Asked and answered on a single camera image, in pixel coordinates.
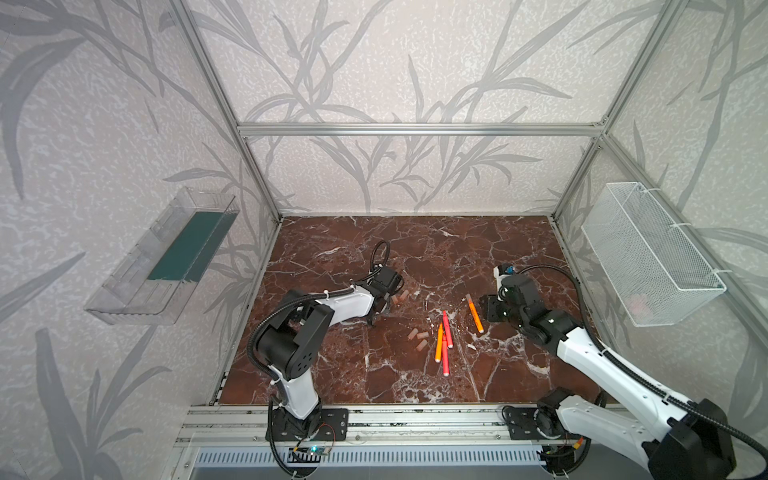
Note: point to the yellow-orange highlighter pen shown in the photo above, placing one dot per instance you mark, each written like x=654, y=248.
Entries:
x=439, y=344

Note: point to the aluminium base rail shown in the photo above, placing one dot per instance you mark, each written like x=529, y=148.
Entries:
x=398, y=441

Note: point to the clear plastic wall tray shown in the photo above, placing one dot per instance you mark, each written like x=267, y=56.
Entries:
x=154, y=282

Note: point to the aluminium cage frame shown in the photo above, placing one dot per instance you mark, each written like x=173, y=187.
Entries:
x=338, y=122

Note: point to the pink highlighter pen upper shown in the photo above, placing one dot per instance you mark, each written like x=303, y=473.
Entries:
x=447, y=333

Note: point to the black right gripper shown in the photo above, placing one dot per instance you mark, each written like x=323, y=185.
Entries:
x=492, y=308

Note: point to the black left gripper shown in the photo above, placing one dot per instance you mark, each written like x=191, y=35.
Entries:
x=389, y=291

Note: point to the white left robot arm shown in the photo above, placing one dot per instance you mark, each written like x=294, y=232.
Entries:
x=286, y=343

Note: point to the pink highlighter pen lower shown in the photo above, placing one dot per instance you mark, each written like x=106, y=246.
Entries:
x=445, y=365

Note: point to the white wire mesh basket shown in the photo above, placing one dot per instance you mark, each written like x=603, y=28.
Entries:
x=656, y=271

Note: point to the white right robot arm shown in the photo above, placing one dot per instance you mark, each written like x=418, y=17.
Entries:
x=668, y=435

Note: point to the pink highlighter pen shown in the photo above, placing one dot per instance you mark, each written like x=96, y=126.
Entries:
x=445, y=365
x=447, y=333

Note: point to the orange highlighter pen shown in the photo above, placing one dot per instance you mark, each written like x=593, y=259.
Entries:
x=474, y=314

